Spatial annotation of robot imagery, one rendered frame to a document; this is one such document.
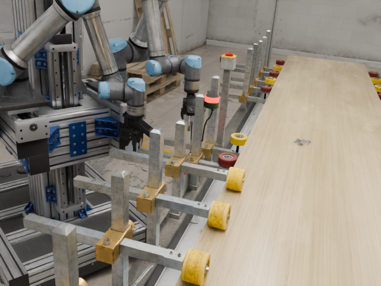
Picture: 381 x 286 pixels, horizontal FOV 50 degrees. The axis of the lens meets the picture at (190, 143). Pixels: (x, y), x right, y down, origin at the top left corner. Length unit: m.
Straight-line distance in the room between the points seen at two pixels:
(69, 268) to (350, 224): 0.90
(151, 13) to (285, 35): 7.64
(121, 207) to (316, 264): 0.56
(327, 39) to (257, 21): 1.56
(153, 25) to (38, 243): 1.30
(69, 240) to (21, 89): 1.15
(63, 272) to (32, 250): 1.45
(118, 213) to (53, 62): 1.12
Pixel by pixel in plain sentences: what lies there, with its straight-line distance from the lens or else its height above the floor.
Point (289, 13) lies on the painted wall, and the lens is 9.35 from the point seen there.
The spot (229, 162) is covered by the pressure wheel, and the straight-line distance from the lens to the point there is 1.68.
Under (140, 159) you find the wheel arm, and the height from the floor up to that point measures 0.95.
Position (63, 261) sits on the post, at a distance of 0.89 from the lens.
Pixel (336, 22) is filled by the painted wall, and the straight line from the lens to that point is 9.28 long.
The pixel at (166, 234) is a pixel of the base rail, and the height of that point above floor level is 0.70.
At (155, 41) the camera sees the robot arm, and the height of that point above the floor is 1.31.
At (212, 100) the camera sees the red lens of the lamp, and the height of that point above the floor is 1.13.
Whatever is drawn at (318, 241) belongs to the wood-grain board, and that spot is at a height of 0.90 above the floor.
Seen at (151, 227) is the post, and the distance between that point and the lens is 1.39.
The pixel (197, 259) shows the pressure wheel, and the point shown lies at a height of 0.98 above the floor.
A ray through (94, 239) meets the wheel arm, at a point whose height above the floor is 0.96.
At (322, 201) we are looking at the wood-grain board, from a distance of 1.52.
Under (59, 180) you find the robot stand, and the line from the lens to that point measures 2.28.
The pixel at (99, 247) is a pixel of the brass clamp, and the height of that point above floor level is 0.96.
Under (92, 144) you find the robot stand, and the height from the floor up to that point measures 0.76.
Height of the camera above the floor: 1.62
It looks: 23 degrees down
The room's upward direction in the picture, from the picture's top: 4 degrees clockwise
